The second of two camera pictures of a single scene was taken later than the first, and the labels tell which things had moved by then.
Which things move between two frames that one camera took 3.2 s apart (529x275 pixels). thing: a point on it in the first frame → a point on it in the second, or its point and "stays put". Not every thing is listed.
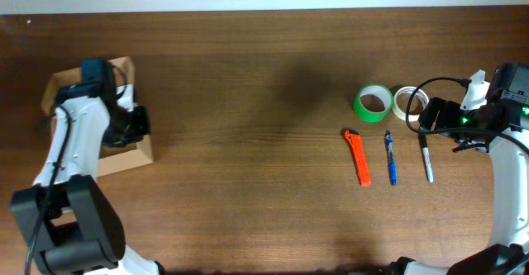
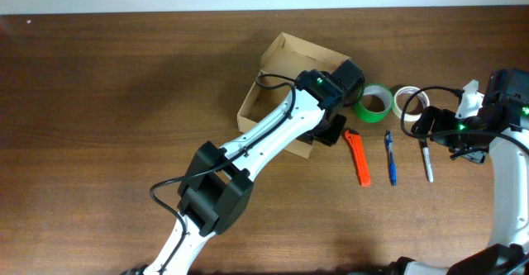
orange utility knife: (355, 142) stays put
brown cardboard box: (110, 159) → (276, 78)
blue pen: (393, 172) stays put
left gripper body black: (128, 125) → (331, 127)
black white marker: (427, 158) stays put
